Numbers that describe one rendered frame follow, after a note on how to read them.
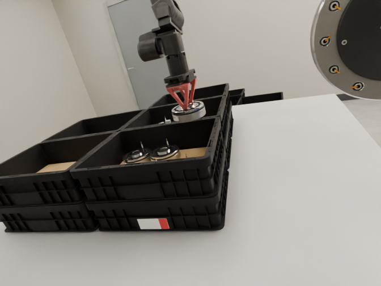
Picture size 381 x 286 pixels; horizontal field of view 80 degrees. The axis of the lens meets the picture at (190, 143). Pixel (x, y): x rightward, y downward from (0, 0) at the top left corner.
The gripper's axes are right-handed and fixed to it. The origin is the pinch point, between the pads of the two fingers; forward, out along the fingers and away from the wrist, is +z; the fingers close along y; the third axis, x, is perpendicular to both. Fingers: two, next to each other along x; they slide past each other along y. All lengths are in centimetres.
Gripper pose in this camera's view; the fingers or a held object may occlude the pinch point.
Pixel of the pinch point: (186, 103)
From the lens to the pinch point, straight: 70.4
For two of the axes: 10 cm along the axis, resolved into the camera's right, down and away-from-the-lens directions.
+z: 2.3, 8.9, 3.9
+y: -3.0, 4.5, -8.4
